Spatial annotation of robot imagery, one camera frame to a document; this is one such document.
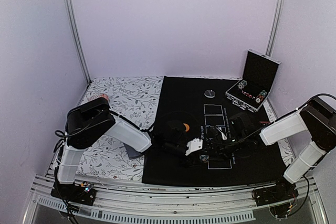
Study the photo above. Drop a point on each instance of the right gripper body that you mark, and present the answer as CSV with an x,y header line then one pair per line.
x,y
238,144

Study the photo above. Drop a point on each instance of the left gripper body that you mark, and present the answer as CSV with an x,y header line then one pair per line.
x,y
170,147

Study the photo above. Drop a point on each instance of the blue white chip stack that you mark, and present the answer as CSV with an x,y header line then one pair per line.
x,y
204,158

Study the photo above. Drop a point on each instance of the orange big blind button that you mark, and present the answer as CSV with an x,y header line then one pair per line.
x,y
187,127

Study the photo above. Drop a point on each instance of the black dealer button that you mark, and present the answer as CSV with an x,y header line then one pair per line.
x,y
210,94

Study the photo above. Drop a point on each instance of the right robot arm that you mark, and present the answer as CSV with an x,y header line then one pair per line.
x,y
315,117

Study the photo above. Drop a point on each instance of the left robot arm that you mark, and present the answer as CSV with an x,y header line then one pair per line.
x,y
94,119

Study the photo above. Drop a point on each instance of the black poker mat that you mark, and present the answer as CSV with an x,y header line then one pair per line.
x,y
183,99

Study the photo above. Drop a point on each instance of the blue card deck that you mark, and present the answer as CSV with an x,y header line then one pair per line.
x,y
131,152

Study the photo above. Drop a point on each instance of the right chip stack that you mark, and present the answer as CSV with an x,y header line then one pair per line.
x,y
261,96

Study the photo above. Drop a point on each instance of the floral tablecloth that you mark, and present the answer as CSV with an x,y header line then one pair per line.
x,y
136,98

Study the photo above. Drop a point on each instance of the left chip stack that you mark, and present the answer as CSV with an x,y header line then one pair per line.
x,y
242,84

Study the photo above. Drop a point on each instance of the aluminium poker chip case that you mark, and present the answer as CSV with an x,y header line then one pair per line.
x,y
259,72

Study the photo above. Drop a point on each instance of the red patterned bowl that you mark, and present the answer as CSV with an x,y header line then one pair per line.
x,y
96,96

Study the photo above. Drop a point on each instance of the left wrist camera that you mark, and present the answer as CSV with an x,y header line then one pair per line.
x,y
194,145

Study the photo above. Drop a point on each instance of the aluminium front rail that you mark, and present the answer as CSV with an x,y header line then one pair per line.
x,y
125,201

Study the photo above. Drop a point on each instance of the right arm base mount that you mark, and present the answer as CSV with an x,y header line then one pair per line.
x,y
281,191

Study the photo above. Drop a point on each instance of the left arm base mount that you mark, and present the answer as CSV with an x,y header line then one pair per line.
x,y
84,193

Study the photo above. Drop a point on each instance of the right aluminium post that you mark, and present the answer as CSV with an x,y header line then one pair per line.
x,y
274,27

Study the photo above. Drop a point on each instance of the aluminium post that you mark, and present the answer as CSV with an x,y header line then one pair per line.
x,y
274,27
75,34

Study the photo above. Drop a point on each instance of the left aluminium post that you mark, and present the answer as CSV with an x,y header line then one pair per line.
x,y
75,34

